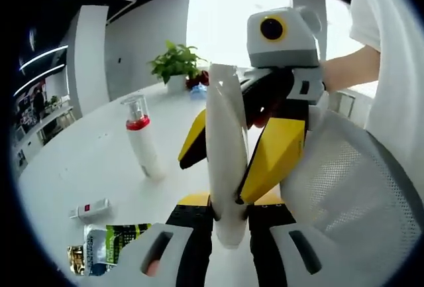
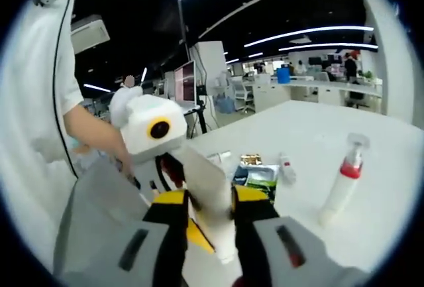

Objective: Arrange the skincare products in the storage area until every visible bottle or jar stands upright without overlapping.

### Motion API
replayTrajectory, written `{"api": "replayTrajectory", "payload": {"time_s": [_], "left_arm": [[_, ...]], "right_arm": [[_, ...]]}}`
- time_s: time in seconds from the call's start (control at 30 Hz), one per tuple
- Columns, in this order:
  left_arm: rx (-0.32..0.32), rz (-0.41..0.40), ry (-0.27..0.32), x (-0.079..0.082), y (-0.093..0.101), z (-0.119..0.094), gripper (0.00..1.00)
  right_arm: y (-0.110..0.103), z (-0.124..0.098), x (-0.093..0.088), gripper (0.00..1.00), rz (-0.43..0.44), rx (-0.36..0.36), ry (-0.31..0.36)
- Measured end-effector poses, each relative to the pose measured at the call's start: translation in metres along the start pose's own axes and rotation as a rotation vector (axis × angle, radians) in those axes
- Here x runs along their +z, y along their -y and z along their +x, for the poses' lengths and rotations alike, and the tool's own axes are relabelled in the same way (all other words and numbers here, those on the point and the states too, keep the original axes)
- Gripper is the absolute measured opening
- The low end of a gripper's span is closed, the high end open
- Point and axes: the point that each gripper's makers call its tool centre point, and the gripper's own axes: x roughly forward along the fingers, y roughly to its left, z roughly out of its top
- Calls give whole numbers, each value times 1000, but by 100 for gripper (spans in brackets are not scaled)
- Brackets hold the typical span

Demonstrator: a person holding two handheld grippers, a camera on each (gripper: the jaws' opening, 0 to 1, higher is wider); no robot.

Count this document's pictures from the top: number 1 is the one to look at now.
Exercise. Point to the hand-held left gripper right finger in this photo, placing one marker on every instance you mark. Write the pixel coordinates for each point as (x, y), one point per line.
(271, 250)

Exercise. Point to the blue plastic bag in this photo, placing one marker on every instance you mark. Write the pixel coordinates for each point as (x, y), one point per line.
(198, 91)

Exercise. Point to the white red-banded skincare bottle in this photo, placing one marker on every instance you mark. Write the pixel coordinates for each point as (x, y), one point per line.
(145, 148)

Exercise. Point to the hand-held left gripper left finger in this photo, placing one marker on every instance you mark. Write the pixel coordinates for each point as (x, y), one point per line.
(198, 250)

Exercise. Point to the green black skincare sachet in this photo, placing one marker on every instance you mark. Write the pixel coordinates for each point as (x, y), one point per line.
(112, 244)

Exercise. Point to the small white skincare bottle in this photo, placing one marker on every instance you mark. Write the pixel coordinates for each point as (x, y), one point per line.
(92, 207)

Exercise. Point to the gold foil skincare sachet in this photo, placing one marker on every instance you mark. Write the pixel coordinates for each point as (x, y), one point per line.
(76, 260)

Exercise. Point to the long white counter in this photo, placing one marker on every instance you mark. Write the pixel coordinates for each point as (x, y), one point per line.
(53, 121)

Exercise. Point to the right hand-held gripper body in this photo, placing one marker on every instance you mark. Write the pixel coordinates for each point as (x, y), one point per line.
(298, 48)

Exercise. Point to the potted green plant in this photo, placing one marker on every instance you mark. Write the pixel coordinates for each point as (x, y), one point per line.
(175, 61)

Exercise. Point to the white skincare tube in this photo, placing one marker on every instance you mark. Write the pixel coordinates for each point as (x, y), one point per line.
(225, 134)

